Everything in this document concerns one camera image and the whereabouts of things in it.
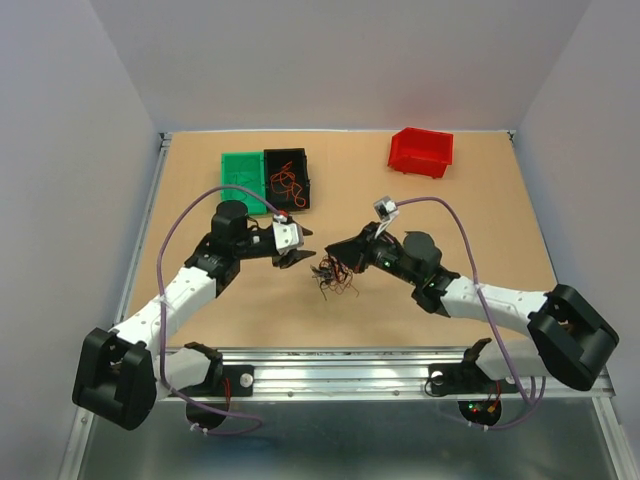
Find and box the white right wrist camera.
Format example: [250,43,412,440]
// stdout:
[373,196,399,238]

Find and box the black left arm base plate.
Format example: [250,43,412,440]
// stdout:
[171,363,255,398]

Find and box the green plastic bin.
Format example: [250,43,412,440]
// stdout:
[220,152,267,215]

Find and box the purple camera cable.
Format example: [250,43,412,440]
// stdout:
[394,197,547,432]
[157,184,286,437]

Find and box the grey thin cable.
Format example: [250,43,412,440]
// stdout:
[309,259,346,291]

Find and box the aluminium mounting rail frame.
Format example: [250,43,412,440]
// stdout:
[62,131,639,479]

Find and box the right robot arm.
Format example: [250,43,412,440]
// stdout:
[325,222,619,391]

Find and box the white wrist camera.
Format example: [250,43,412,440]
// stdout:
[373,196,399,238]
[272,213,304,255]

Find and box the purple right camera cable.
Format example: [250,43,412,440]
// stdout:
[394,197,547,432]

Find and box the black plastic bin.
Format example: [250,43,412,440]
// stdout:
[263,148,311,211]

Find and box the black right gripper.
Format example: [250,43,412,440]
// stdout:
[325,222,420,286]

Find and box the red plastic bin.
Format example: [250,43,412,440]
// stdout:
[387,127,454,179]

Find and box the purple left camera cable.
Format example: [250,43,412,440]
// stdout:
[157,184,286,437]

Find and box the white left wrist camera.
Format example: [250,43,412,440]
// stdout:
[272,213,304,255]

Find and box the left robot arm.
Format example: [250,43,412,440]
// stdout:
[72,200,312,430]

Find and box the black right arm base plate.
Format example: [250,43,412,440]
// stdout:
[423,362,518,397]

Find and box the dark wire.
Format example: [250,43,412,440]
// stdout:
[227,158,262,194]

